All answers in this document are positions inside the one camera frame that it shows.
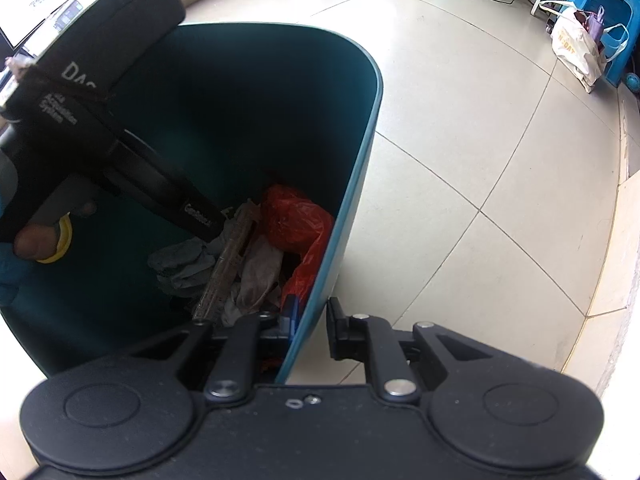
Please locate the orange plastic bag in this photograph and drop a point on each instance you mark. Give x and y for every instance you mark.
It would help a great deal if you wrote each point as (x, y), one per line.
(290, 220)

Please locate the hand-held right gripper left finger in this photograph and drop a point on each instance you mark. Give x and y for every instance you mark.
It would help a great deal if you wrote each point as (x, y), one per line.
(287, 321)

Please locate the person's left hand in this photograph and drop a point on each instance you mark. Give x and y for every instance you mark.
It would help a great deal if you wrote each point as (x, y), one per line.
(35, 242)

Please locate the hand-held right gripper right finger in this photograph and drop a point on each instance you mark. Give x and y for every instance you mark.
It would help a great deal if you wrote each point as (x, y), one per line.
(345, 330)

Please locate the white tissue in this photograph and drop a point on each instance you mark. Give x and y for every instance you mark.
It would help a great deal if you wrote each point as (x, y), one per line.
(255, 275)

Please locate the teal plastic trash bin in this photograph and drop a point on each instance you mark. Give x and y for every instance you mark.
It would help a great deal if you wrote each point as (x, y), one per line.
(250, 110)

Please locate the small purple bag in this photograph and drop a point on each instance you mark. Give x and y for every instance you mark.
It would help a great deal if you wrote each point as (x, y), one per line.
(596, 25)

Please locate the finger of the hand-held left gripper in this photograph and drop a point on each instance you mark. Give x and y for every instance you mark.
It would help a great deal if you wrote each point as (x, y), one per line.
(180, 190)

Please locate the silver wrapper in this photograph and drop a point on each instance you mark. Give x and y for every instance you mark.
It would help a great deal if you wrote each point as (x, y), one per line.
(180, 265)

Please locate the cream tote bag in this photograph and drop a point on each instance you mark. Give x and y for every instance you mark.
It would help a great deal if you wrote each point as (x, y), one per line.
(575, 50)

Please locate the long thin strip wrapper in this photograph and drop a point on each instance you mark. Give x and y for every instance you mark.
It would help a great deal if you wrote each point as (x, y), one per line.
(225, 270)

